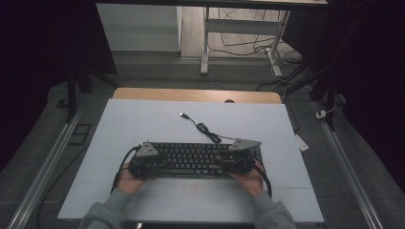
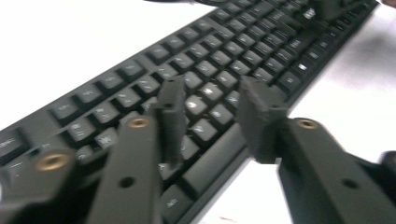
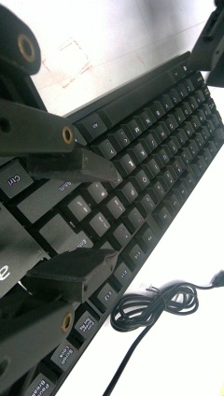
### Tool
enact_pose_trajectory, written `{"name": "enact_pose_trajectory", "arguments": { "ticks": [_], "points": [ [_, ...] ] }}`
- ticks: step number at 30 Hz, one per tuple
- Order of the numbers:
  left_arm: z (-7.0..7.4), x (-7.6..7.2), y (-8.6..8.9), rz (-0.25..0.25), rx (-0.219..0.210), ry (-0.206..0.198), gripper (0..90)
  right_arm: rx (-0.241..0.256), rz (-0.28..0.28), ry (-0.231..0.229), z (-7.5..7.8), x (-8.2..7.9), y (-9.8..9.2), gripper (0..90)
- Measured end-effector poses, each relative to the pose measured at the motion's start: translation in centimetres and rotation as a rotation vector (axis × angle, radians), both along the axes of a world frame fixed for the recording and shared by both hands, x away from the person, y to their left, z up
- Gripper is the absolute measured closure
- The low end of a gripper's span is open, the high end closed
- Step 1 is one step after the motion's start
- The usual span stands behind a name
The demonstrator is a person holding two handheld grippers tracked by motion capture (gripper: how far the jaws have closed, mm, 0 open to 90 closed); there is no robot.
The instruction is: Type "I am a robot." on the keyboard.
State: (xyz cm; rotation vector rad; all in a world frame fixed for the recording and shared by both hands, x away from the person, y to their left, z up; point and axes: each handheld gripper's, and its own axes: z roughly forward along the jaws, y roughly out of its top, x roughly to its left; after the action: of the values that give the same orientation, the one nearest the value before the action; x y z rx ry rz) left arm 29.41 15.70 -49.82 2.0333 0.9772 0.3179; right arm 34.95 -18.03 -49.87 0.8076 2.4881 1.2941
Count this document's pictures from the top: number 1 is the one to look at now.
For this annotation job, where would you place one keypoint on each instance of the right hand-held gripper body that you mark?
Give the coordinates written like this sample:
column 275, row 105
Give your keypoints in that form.
column 242, row 160

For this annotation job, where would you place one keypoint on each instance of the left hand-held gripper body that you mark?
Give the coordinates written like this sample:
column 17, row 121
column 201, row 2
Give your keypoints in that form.
column 143, row 163

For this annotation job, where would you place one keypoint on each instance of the black keyboard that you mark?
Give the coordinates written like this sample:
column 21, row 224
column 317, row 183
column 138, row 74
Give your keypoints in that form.
column 194, row 159

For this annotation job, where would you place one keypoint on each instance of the person's left hand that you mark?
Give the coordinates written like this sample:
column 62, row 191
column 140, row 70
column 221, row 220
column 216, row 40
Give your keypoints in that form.
column 130, row 183

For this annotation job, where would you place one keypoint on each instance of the person's right hand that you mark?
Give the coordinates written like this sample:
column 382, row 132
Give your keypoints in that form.
column 251, row 183

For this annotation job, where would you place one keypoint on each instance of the white table cover board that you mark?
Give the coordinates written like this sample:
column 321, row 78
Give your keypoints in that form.
column 159, row 124

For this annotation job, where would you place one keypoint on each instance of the white paper tag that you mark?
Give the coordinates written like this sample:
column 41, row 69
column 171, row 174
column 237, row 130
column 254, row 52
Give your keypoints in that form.
column 301, row 143

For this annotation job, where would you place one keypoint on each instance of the small white box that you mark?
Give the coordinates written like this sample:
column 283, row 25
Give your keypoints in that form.
column 320, row 114

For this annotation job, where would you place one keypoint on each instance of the black metal stand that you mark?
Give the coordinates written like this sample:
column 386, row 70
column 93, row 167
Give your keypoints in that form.
column 71, row 92
column 329, row 95

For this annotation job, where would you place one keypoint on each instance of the white cabinet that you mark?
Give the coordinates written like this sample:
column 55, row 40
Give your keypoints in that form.
column 137, row 27

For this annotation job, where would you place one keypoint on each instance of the black floor frame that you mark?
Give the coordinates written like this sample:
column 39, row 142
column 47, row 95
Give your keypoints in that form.
column 79, row 134

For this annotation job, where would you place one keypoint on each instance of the grey metal rail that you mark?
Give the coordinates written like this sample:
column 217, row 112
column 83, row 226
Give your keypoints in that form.
column 47, row 162
column 350, row 171

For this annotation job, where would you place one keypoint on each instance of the white desk frame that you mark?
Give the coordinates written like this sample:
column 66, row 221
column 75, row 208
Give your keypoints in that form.
column 238, row 27

